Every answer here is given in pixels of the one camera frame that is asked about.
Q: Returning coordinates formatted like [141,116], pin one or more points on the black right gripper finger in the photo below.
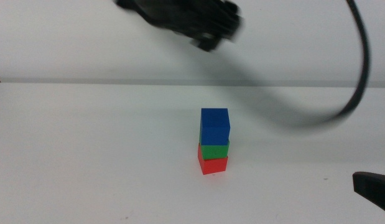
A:
[375,188]

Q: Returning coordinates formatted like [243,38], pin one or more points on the blue cube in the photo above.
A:
[214,127]

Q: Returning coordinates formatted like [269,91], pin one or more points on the green cube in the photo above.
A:
[214,152]

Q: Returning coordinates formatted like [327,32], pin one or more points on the red cube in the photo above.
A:
[212,166]

